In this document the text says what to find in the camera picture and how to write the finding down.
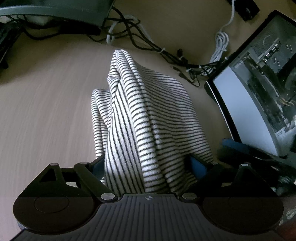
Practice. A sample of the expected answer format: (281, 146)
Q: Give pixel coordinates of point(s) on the left gripper left finger tip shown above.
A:
(90, 175)

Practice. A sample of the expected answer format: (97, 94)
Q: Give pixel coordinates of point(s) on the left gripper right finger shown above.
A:
(208, 177)

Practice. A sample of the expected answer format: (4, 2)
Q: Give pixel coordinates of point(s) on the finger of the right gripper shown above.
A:
(231, 151)

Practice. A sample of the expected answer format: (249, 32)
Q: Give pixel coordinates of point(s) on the striped white black garment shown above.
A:
(145, 125)

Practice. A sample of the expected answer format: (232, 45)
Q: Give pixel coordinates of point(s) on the right curved monitor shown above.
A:
(244, 118)

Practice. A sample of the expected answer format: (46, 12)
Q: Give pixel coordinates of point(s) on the open computer case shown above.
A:
(266, 64)

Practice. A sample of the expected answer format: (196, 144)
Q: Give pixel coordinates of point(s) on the left computer monitor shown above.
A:
(73, 17)

